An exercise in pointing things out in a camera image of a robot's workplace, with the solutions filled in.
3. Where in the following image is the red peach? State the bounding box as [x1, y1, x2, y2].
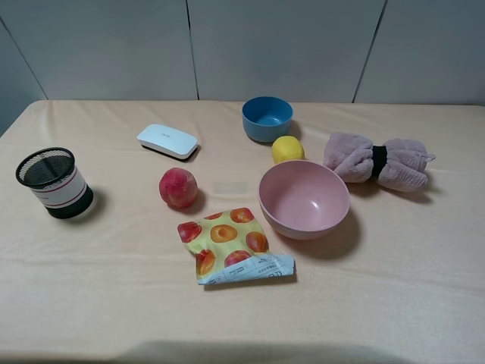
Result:
[158, 168, 199, 209]

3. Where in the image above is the yellow lemon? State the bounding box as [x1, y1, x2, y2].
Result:
[271, 136, 305, 164]

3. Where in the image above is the pink bowl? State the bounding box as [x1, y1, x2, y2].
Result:
[258, 160, 350, 240]

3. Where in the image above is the peach print snack packet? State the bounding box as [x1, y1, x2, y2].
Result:
[177, 208, 296, 286]

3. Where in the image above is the blue bowl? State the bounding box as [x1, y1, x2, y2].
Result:
[242, 96, 293, 143]

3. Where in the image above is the white black board eraser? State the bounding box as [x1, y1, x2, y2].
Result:
[137, 124, 199, 161]

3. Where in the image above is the pink towel with black band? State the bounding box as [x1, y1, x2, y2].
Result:
[324, 133, 436, 193]

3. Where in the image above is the black mesh pen holder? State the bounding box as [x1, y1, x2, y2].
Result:
[15, 147, 94, 219]

